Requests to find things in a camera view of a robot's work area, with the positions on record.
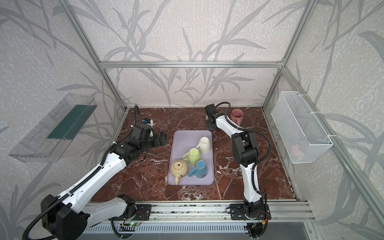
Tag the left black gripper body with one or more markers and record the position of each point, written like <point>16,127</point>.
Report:
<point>160,139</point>

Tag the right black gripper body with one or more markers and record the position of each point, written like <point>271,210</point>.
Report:
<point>210,124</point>

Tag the pink patterned mug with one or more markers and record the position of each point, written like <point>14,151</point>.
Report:
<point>237,116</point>

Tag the white mug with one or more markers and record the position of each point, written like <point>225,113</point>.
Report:
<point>204,146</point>

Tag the light green mug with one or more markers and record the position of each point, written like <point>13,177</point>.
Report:
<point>192,156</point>

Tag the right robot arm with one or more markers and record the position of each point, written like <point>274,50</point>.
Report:
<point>246,154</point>

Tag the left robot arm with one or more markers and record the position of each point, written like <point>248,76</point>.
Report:
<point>66,216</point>

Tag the blue mug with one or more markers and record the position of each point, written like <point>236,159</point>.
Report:
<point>200,170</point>

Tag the lavender plastic tray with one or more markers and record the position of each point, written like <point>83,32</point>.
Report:
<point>183,141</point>

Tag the cream teapot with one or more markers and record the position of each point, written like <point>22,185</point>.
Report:
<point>179,169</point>

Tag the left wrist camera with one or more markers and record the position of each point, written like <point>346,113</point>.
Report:
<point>148,121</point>

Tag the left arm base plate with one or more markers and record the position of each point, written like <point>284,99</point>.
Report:
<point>136,212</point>

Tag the white wire mesh basket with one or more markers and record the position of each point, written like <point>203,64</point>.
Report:
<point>303,136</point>

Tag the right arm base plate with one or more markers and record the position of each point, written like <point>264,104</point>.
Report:
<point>242,212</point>

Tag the clear plastic wall bin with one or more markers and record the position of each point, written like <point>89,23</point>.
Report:
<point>50,138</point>

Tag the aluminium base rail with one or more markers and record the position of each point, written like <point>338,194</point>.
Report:
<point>282,211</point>

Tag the aluminium cage frame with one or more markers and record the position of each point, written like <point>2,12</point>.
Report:
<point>360,180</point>

